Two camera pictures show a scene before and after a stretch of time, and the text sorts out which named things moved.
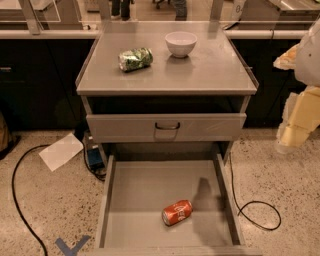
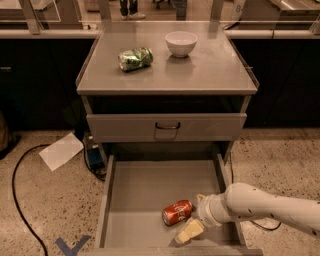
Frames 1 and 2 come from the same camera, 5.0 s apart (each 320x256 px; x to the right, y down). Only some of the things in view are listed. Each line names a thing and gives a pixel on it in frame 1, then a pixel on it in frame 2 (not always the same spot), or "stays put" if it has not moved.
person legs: (122, 6) -> (133, 10)
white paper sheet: (61, 152) stays put
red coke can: (176, 212) stays put
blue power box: (95, 159) stays put
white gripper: (308, 63) -> (207, 210)
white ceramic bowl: (181, 43) stays put
